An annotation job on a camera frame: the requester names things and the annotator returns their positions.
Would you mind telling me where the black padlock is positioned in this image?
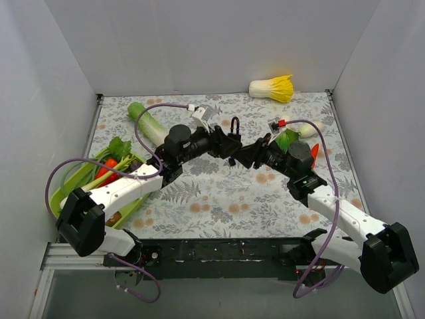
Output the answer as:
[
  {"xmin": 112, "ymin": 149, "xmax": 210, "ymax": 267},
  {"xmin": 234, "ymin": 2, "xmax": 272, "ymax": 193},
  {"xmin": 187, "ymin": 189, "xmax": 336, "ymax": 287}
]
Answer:
[{"xmin": 228, "ymin": 116, "xmax": 241, "ymax": 141}]

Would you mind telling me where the black key bunch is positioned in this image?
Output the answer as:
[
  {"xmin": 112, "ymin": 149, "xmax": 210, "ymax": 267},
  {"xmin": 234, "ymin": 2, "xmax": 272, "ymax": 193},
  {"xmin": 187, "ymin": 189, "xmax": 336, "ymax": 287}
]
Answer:
[{"xmin": 228, "ymin": 157, "xmax": 236, "ymax": 167}]

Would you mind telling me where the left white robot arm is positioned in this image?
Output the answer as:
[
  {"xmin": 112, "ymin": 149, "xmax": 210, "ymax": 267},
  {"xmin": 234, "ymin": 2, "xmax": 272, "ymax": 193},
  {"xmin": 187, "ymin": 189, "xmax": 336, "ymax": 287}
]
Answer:
[{"xmin": 56, "ymin": 124, "xmax": 242, "ymax": 266}]

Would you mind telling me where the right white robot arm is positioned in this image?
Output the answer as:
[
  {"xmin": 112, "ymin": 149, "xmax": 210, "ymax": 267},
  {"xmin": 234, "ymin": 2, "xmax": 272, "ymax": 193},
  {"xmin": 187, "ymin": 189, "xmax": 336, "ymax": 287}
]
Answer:
[{"xmin": 229, "ymin": 136, "xmax": 419, "ymax": 294}]

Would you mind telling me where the green bok choy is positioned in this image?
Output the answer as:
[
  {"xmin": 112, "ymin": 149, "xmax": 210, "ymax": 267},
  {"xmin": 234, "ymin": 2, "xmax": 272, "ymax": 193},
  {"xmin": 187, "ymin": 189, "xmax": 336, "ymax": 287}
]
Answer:
[{"xmin": 274, "ymin": 125, "xmax": 299, "ymax": 152}]

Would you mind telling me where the white radish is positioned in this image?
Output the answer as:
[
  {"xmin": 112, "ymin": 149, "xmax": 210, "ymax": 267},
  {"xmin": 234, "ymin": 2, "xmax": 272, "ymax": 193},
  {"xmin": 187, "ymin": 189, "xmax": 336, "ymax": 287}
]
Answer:
[{"xmin": 299, "ymin": 122, "xmax": 325, "ymax": 138}]

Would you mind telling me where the orange carrot on table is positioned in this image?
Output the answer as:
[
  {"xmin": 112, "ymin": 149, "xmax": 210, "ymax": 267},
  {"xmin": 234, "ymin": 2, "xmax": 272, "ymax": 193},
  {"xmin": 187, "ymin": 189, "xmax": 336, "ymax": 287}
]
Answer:
[{"xmin": 311, "ymin": 144, "xmax": 319, "ymax": 169}]

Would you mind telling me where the floral table mat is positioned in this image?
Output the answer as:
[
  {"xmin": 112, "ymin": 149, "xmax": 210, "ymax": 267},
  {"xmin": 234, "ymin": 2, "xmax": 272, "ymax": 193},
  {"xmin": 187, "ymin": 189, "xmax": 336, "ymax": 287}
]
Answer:
[{"xmin": 90, "ymin": 92, "xmax": 364, "ymax": 239}]

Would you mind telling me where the green napa cabbage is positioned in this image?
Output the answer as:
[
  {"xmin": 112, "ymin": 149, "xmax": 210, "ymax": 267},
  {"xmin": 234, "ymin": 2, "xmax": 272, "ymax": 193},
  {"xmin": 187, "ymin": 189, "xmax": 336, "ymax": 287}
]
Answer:
[{"xmin": 127, "ymin": 102, "xmax": 168, "ymax": 146}]

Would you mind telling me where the yellow napa cabbage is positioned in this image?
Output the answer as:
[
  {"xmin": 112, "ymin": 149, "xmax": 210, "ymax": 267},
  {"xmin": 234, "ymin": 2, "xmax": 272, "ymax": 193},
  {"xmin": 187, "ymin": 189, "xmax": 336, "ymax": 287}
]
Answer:
[{"xmin": 248, "ymin": 75, "xmax": 294, "ymax": 103}]

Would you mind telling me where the purple eggplant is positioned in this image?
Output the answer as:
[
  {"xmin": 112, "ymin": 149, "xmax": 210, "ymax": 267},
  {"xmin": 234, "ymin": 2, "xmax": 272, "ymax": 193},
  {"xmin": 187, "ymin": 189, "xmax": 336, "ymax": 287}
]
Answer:
[{"xmin": 128, "ymin": 159, "xmax": 143, "ymax": 174}]

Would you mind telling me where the white leek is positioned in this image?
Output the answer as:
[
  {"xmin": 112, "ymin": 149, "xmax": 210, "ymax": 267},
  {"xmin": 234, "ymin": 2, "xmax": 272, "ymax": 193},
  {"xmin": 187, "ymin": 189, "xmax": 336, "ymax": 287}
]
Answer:
[{"xmin": 59, "ymin": 159, "xmax": 133, "ymax": 210}]

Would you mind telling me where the orange carrot in tray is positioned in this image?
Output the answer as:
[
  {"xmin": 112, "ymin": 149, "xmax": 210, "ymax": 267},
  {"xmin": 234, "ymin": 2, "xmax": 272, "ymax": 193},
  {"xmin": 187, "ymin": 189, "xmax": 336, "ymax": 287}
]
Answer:
[{"xmin": 95, "ymin": 158, "xmax": 118, "ymax": 179}]

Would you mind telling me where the red chili pepper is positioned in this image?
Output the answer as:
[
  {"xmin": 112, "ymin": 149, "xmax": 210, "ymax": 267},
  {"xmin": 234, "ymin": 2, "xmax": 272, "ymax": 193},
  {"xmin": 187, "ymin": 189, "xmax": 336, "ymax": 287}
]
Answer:
[{"xmin": 99, "ymin": 173, "xmax": 120, "ymax": 187}]

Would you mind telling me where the brown onion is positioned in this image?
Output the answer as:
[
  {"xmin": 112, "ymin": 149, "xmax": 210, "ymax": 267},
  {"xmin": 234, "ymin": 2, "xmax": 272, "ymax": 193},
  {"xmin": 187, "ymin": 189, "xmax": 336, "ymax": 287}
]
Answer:
[{"xmin": 105, "ymin": 211, "xmax": 122, "ymax": 227}]

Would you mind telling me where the green leafy vegetable in tray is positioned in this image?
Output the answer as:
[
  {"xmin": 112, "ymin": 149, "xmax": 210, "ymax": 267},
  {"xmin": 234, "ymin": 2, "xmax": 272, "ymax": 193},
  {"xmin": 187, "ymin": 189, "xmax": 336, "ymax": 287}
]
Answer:
[{"xmin": 61, "ymin": 136, "xmax": 137, "ymax": 193}]

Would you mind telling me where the green plastic tray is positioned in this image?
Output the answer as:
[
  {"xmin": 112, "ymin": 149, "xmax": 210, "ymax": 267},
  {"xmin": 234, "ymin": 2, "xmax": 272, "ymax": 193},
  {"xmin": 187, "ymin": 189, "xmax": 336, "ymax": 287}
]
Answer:
[{"xmin": 49, "ymin": 162, "xmax": 149, "ymax": 229}]

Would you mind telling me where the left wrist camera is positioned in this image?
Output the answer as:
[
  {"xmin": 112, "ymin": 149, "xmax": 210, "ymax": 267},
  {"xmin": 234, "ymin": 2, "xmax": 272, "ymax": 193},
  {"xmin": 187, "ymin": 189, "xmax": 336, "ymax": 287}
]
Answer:
[{"xmin": 188, "ymin": 104, "xmax": 213, "ymax": 131}]

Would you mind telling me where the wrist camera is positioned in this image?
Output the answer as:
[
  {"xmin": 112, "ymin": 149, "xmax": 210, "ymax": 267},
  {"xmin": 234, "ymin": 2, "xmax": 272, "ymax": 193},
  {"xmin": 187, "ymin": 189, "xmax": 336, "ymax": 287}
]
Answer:
[
  {"xmin": 268, "ymin": 117, "xmax": 286, "ymax": 142},
  {"xmin": 188, "ymin": 104, "xmax": 213, "ymax": 131}
]

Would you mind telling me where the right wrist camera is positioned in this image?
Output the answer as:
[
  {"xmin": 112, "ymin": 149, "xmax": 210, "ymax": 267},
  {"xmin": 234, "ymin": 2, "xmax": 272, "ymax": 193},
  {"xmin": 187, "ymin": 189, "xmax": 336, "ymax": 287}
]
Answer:
[{"xmin": 268, "ymin": 117, "xmax": 286, "ymax": 142}]

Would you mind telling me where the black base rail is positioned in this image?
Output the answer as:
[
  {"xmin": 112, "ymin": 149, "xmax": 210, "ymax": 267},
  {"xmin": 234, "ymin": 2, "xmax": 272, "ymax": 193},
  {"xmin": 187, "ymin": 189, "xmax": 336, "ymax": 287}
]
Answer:
[{"xmin": 103, "ymin": 237, "xmax": 313, "ymax": 280}]

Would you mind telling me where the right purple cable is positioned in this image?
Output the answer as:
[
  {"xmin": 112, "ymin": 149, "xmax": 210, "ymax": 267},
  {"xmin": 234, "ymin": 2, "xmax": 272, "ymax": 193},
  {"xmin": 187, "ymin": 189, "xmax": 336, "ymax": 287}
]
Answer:
[{"xmin": 284, "ymin": 119, "xmax": 345, "ymax": 299}]

